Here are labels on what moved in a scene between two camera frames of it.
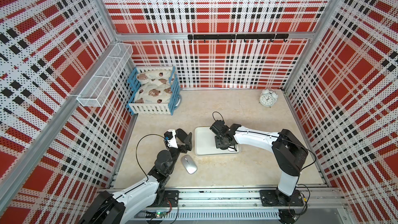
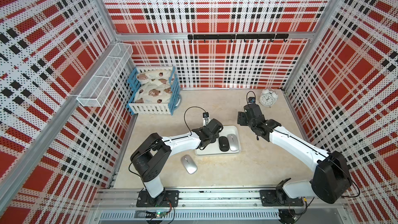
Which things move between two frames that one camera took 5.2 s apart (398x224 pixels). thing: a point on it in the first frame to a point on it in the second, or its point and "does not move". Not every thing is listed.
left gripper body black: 182,149 to 216,136
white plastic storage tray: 204,143 does not move
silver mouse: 188,164 does not move
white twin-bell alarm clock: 268,98 does not move
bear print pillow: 161,76 does not move
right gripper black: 218,143 to 241,117
